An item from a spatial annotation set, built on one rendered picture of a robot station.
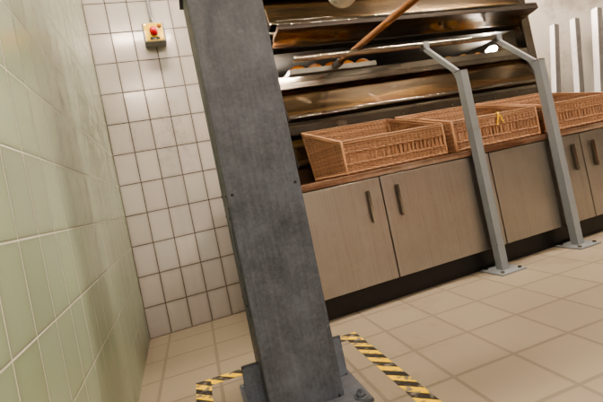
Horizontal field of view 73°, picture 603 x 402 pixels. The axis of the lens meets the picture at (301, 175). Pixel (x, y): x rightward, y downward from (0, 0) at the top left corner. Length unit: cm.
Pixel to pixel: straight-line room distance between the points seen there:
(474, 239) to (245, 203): 128
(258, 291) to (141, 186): 117
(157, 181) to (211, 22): 114
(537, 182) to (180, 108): 184
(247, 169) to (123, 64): 130
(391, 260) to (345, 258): 22
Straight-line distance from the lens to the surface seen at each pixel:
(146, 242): 213
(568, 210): 242
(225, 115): 109
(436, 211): 194
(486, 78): 299
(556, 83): 515
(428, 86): 270
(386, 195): 181
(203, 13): 117
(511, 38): 339
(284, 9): 247
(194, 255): 214
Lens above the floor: 60
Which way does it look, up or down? 1 degrees up
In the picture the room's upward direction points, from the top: 12 degrees counter-clockwise
